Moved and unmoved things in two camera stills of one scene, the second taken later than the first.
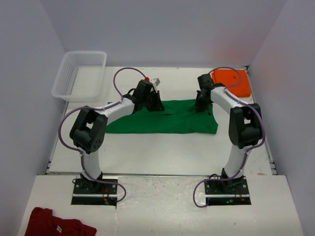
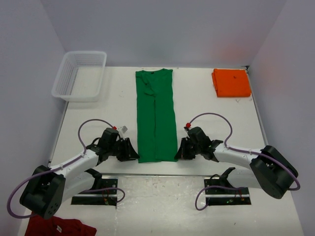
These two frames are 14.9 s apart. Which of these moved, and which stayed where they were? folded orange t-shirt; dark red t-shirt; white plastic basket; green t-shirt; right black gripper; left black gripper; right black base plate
Moved: green t-shirt; right black gripper; left black gripper
Stayed: right black base plate; white plastic basket; folded orange t-shirt; dark red t-shirt
